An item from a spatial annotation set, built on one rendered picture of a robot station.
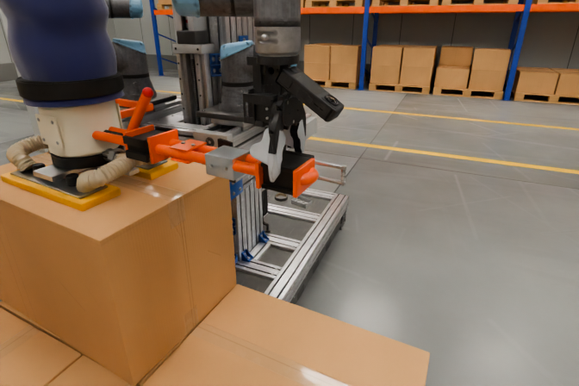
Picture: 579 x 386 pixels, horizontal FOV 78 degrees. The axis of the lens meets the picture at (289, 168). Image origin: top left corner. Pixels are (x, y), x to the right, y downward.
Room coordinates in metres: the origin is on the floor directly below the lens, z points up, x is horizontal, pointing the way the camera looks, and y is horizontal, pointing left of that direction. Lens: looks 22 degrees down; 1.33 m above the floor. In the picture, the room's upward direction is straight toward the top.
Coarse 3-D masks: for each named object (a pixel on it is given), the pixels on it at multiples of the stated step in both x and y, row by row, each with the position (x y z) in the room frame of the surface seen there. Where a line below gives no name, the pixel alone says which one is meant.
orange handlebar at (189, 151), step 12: (132, 108) 1.08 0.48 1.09; (96, 132) 0.83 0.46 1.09; (120, 132) 0.85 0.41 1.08; (120, 144) 0.79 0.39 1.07; (180, 144) 0.73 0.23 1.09; (192, 144) 0.72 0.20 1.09; (204, 144) 0.74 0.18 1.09; (180, 156) 0.70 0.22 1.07; (192, 156) 0.68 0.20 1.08; (204, 156) 0.67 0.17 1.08; (240, 168) 0.63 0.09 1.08; (252, 168) 0.61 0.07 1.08; (312, 168) 0.60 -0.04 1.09; (312, 180) 0.57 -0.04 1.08
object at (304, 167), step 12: (288, 156) 0.63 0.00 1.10; (300, 156) 0.63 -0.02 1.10; (264, 168) 0.60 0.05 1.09; (288, 168) 0.57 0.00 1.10; (300, 168) 0.57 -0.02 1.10; (264, 180) 0.60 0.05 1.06; (276, 180) 0.59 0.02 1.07; (288, 180) 0.58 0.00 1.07; (300, 180) 0.57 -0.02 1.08; (288, 192) 0.57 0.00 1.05; (300, 192) 0.57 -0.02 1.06
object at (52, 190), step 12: (36, 168) 0.84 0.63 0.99; (12, 180) 0.83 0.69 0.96; (24, 180) 0.82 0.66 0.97; (36, 180) 0.81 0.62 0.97; (60, 180) 0.81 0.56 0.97; (72, 180) 0.77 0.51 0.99; (36, 192) 0.78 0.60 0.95; (48, 192) 0.75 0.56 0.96; (60, 192) 0.75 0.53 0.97; (72, 192) 0.74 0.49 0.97; (96, 192) 0.75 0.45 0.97; (108, 192) 0.75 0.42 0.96; (120, 192) 0.78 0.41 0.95; (72, 204) 0.71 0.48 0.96; (84, 204) 0.70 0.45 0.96; (96, 204) 0.72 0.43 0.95
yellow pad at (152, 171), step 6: (162, 162) 0.93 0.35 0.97; (168, 162) 0.94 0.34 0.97; (174, 162) 0.94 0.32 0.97; (144, 168) 0.89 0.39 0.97; (150, 168) 0.89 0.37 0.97; (156, 168) 0.90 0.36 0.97; (162, 168) 0.90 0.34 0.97; (168, 168) 0.91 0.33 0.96; (174, 168) 0.93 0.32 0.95; (138, 174) 0.88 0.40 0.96; (144, 174) 0.87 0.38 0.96; (150, 174) 0.86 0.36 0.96; (156, 174) 0.87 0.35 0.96; (162, 174) 0.89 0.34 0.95
